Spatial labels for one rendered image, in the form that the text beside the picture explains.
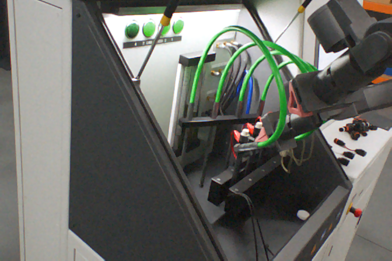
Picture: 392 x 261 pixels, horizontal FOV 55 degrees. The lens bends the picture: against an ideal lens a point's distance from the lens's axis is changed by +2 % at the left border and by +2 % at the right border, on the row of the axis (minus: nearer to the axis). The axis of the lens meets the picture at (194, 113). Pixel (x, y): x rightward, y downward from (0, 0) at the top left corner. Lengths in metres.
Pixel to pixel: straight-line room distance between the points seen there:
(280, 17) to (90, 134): 0.76
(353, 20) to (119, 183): 0.62
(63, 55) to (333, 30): 0.63
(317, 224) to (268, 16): 0.70
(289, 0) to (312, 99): 0.74
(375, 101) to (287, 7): 0.56
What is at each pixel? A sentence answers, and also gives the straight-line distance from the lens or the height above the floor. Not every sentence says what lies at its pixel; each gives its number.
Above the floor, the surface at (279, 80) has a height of 1.36.
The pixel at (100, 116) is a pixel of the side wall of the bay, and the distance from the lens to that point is 0.89.
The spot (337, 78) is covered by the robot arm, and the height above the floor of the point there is 1.45.
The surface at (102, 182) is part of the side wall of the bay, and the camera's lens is 0.97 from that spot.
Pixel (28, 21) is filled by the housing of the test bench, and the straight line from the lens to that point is 1.07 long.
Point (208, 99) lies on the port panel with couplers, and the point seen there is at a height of 1.10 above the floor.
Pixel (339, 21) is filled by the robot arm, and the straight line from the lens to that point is 0.58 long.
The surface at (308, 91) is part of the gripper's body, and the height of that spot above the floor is 1.41.
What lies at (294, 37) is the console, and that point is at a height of 1.36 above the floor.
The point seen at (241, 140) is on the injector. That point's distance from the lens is 1.06.
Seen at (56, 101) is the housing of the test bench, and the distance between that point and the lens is 1.03.
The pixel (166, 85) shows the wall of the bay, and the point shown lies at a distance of 1.15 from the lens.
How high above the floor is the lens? 1.60
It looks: 24 degrees down
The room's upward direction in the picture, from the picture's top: 9 degrees clockwise
